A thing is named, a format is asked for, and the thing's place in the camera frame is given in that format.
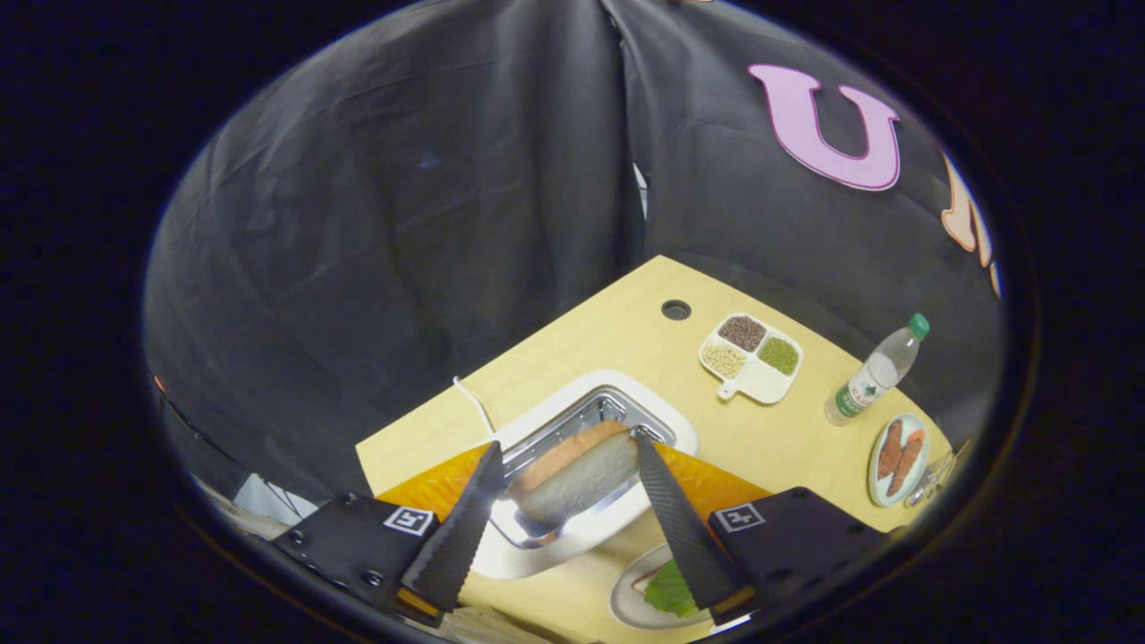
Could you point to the black backdrop cloth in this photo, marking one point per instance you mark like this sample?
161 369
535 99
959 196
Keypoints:
402 224

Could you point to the white toaster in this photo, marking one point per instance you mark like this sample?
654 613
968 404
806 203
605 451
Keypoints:
555 546

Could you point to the brown fried meat piece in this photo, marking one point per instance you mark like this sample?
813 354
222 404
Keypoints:
905 465
890 447

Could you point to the plain white bread slice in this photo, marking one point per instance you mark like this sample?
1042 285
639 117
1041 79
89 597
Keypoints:
581 478

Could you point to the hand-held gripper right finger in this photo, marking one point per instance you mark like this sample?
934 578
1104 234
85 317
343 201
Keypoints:
684 537

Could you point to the clear glass utensil holder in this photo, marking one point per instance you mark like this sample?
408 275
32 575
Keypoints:
930 478

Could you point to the beige cardboard sheets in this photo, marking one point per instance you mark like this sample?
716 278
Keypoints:
264 499

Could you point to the beige round plate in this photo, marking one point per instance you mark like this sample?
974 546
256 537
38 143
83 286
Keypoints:
623 604

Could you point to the green lettuce leaf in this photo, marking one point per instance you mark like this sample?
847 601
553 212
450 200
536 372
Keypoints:
669 590

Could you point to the pale green plate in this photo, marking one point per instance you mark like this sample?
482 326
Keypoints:
877 492

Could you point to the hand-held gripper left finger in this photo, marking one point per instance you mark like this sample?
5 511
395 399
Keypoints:
465 537

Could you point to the white divided bean dish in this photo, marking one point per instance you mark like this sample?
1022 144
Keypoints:
760 380

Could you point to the clear green-capped water bottle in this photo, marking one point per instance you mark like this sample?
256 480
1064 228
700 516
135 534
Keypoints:
872 376

